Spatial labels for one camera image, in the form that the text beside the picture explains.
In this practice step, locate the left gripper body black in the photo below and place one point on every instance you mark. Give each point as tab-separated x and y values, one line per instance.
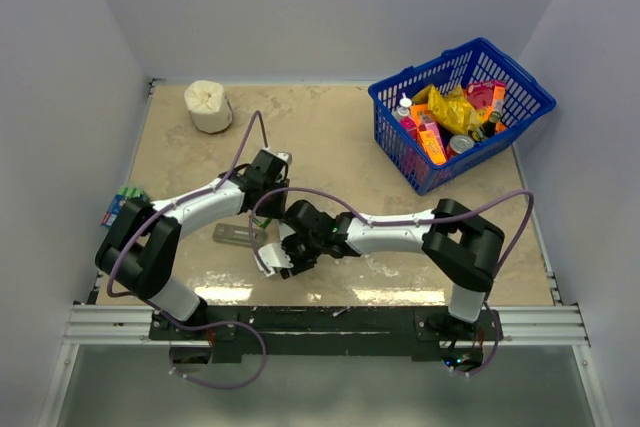
275	202

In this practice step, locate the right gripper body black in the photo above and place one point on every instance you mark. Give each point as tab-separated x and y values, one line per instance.
303	251

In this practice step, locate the grey remote control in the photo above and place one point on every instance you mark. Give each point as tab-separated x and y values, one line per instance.
230	234

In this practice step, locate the white remote control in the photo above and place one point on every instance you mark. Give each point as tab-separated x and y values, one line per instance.
286	234

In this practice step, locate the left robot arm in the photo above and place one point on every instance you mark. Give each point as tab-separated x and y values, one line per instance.
143	240

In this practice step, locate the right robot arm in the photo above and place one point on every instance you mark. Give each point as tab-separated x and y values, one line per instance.
465	247

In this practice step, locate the white tissue roll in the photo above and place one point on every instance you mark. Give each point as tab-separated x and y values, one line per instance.
208	106

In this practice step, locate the battery multipack blue green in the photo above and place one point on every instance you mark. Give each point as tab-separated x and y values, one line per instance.
125	193

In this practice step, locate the white bottle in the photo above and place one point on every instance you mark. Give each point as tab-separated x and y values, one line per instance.
403	108

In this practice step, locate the orange box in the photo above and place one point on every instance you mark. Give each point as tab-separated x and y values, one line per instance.
428	134

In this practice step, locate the red soda can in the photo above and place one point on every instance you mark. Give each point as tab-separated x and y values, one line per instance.
459	144

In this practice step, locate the yellow snack bag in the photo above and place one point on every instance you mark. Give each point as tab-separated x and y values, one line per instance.
454	111

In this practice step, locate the blue plastic basket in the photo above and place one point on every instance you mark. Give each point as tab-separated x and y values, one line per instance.
477	60

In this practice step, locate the dark glass bottle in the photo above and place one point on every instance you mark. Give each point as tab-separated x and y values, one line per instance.
487	129

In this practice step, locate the orange tall carton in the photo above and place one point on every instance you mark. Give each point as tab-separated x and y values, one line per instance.
498	96

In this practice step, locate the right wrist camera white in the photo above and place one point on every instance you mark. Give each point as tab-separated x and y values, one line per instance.
271	259

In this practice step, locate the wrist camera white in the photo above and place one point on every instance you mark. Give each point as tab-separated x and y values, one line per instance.
271	259
285	157

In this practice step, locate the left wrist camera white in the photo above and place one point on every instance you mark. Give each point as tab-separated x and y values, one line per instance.
285	157

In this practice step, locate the black base frame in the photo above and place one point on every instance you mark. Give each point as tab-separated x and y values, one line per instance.
428	334

